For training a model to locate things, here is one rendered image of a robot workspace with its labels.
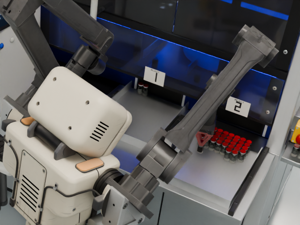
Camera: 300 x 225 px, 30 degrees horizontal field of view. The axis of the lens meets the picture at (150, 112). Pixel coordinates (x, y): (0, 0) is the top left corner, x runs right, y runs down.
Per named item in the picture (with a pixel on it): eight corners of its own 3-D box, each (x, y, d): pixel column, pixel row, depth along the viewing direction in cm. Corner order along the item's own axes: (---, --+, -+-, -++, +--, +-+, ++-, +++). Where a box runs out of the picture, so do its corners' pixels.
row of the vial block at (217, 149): (198, 142, 205) (200, 132, 203) (243, 160, 200) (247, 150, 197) (196, 145, 204) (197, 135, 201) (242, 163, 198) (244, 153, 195)
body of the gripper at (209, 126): (216, 118, 194) (220, 101, 190) (212, 135, 186) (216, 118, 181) (197, 114, 195) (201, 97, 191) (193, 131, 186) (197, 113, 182)
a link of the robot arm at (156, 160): (135, 169, 132) (152, 184, 131) (162, 136, 133) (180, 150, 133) (134, 172, 141) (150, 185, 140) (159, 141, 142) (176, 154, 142)
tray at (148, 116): (130, 87, 231) (131, 80, 229) (187, 109, 223) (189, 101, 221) (86, 126, 205) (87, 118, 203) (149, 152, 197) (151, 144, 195)
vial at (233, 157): (230, 159, 199) (233, 148, 197) (236, 161, 198) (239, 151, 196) (228, 162, 197) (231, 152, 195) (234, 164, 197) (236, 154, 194)
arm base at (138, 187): (103, 180, 132) (138, 209, 126) (125, 154, 134) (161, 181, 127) (117, 193, 139) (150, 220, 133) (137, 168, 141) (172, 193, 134)
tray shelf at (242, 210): (119, 87, 234) (119, 83, 233) (280, 147, 212) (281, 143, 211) (53, 144, 197) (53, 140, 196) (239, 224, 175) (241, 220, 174)
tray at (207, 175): (195, 129, 212) (197, 122, 210) (260, 155, 204) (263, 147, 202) (156, 177, 186) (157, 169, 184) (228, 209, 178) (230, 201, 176)
